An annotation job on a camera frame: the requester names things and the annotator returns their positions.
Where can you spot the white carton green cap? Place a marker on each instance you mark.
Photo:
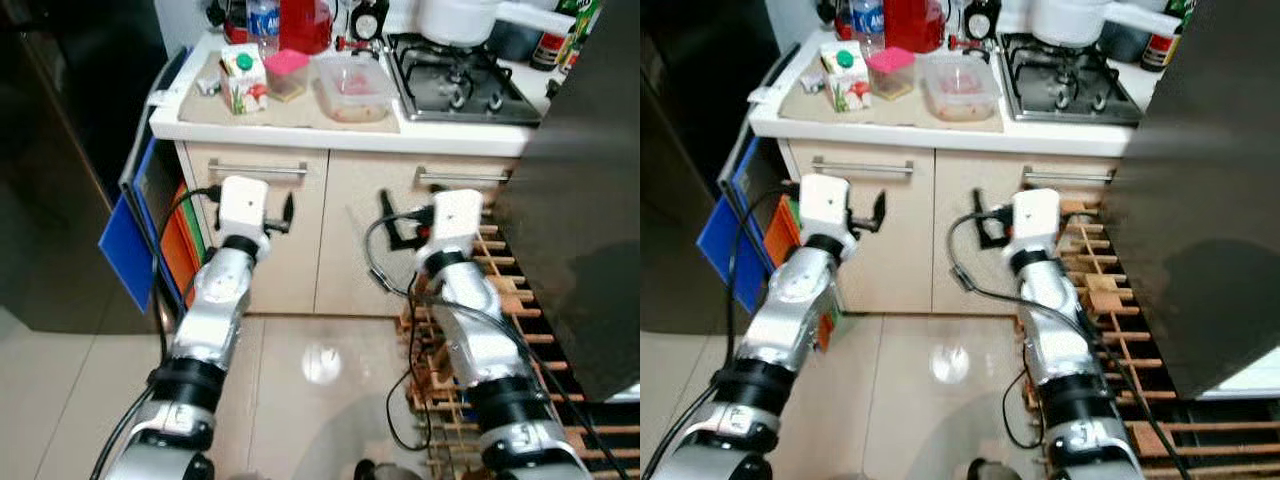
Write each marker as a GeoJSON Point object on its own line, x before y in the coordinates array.
{"type": "Point", "coordinates": [243, 90]}
{"type": "Point", "coordinates": [848, 90]}

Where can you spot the grey steel mini fridge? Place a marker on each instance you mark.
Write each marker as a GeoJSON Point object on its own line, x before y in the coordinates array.
{"type": "Point", "coordinates": [580, 200]}
{"type": "Point", "coordinates": [1200, 200]}

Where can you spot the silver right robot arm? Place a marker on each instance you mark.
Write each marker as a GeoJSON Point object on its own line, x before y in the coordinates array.
{"type": "Point", "coordinates": [470, 330]}
{"type": "Point", "coordinates": [1055, 330]}

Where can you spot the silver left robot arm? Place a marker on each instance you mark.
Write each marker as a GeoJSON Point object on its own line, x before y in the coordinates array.
{"type": "Point", "coordinates": [800, 300]}
{"type": "Point", "coordinates": [215, 310]}

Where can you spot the tall dark steel fridge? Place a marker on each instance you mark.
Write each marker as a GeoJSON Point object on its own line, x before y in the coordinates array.
{"type": "Point", "coordinates": [60, 180]}
{"type": "Point", "coordinates": [690, 180]}

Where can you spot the beige kitchen base cabinet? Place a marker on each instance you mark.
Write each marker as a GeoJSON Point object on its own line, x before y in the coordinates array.
{"type": "Point", "coordinates": [940, 260]}
{"type": "Point", "coordinates": [340, 250]}

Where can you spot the beige fabric placemat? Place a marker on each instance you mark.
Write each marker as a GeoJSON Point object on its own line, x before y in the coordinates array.
{"type": "Point", "coordinates": [300, 118]}
{"type": "Point", "coordinates": [900, 118]}

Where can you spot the large clear food container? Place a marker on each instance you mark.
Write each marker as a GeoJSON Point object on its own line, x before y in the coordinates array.
{"type": "Point", "coordinates": [960, 90]}
{"type": "Point", "coordinates": [355, 90]}

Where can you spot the wooden slatted rack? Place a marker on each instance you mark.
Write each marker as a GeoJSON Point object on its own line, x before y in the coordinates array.
{"type": "Point", "coordinates": [510, 300]}
{"type": "Point", "coordinates": [1100, 300]}

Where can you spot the steel gas hob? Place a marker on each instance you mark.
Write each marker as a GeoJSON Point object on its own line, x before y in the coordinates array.
{"type": "Point", "coordinates": [460, 90]}
{"type": "Point", "coordinates": [1070, 90]}

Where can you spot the blue flat board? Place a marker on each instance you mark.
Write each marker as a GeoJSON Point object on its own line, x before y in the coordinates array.
{"type": "Point", "coordinates": [125, 250]}
{"type": "Point", "coordinates": [720, 250]}

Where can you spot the small container pink lid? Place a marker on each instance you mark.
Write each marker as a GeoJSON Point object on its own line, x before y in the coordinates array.
{"type": "Point", "coordinates": [890, 58]}
{"type": "Point", "coordinates": [287, 62]}

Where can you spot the white paper tag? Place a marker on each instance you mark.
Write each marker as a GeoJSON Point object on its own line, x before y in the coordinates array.
{"type": "Point", "coordinates": [763, 94]}
{"type": "Point", "coordinates": [163, 96]}

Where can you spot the red knob metal tool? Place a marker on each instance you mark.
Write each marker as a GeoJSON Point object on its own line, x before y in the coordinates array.
{"type": "Point", "coordinates": [345, 44]}
{"type": "Point", "coordinates": [955, 42]}

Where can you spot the red coffee machine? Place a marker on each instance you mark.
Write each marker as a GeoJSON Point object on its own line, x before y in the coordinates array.
{"type": "Point", "coordinates": [305, 25]}
{"type": "Point", "coordinates": [915, 25]}

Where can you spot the round dark green bottle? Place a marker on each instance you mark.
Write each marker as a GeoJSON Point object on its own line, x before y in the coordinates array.
{"type": "Point", "coordinates": [982, 20]}
{"type": "Point", "coordinates": [370, 22]}

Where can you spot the clear plastic water bottle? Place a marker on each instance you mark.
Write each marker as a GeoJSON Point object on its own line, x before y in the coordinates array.
{"type": "Point", "coordinates": [263, 20]}
{"type": "Point", "coordinates": [868, 18]}

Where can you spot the black power plug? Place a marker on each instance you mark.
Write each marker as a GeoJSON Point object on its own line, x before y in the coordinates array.
{"type": "Point", "coordinates": [826, 12]}
{"type": "Point", "coordinates": [216, 15]}

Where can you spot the green bottle red label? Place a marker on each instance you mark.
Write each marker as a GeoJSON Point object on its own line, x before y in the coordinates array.
{"type": "Point", "coordinates": [1160, 50]}
{"type": "Point", "coordinates": [550, 50]}

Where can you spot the small dark sauce bottle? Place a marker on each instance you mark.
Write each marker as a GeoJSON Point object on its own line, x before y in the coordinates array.
{"type": "Point", "coordinates": [572, 60]}

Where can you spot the grey robot right foot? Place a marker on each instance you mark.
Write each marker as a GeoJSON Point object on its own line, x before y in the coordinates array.
{"type": "Point", "coordinates": [987, 470]}
{"type": "Point", "coordinates": [378, 470]}

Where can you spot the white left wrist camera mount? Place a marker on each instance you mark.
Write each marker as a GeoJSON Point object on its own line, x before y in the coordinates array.
{"type": "Point", "coordinates": [825, 205]}
{"type": "Point", "coordinates": [243, 205]}

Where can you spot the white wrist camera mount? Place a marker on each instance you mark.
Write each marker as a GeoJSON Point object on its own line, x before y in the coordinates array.
{"type": "Point", "coordinates": [455, 215]}
{"type": "Point", "coordinates": [243, 205]}
{"type": "Point", "coordinates": [825, 205]}
{"type": "Point", "coordinates": [1035, 215]}

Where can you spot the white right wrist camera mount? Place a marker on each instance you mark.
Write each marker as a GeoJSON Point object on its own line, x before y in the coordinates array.
{"type": "Point", "coordinates": [1035, 215]}
{"type": "Point", "coordinates": [455, 215]}

